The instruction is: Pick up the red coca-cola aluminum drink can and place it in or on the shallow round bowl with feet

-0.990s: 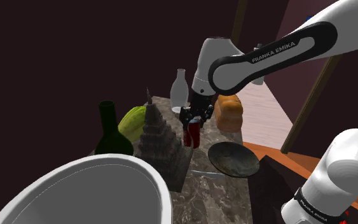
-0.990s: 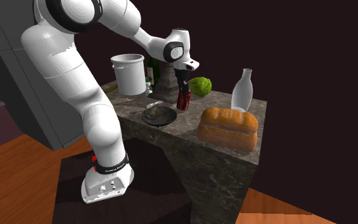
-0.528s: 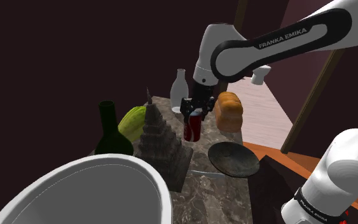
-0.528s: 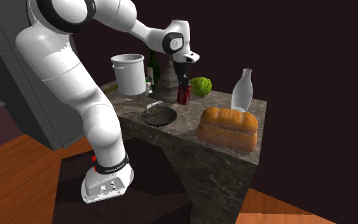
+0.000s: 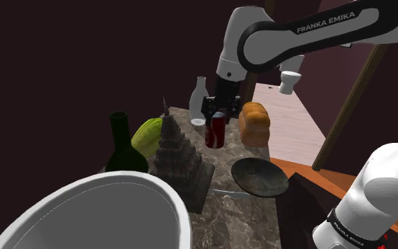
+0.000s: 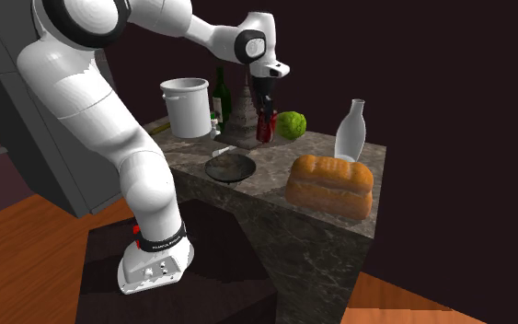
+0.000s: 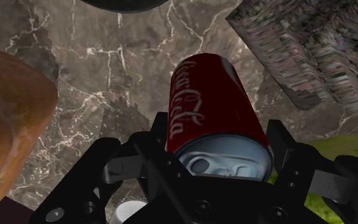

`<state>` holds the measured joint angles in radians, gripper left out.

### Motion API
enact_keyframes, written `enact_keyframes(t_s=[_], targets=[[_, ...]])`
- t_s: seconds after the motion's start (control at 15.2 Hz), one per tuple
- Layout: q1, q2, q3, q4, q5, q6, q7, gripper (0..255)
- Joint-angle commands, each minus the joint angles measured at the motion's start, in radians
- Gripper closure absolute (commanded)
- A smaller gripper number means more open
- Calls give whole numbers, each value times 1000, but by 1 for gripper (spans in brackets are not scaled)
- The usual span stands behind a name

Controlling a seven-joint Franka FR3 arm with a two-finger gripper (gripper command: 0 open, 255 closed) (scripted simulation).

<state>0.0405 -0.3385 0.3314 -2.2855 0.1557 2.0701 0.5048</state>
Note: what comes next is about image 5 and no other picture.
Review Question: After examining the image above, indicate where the dark green glass bottle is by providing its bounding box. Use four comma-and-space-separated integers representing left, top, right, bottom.
104, 110, 150, 173

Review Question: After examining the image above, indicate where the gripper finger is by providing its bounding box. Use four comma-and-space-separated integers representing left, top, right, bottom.
201, 95, 218, 120
229, 96, 243, 119

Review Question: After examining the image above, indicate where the white toilet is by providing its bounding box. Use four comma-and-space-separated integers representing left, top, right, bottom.
278, 54, 305, 96

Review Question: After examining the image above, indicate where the yellow-green ribbed squash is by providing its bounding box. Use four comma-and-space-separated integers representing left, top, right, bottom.
130, 117, 164, 160

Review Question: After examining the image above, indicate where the dark robot stand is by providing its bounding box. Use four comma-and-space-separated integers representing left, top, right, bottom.
275, 172, 343, 249

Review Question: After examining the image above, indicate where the brown door frame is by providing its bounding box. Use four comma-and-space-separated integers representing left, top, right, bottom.
311, 44, 390, 172

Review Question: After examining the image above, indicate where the red soda can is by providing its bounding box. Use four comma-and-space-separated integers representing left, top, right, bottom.
204, 111, 228, 150

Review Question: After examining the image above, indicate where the brown bread loaf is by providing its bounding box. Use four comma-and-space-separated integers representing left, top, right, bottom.
238, 101, 271, 149

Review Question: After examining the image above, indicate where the silver knife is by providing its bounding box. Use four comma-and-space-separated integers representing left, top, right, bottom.
206, 187, 252, 199

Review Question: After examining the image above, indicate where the dark grey plate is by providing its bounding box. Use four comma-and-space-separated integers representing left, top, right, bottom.
230, 157, 290, 199

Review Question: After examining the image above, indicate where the clear glass bottle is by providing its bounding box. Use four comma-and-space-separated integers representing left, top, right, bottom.
188, 76, 210, 127

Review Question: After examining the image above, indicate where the grey stone temple figure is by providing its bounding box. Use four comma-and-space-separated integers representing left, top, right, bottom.
149, 96, 216, 215

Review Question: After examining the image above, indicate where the large white bowl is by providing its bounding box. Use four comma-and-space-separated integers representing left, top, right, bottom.
0, 170, 193, 249

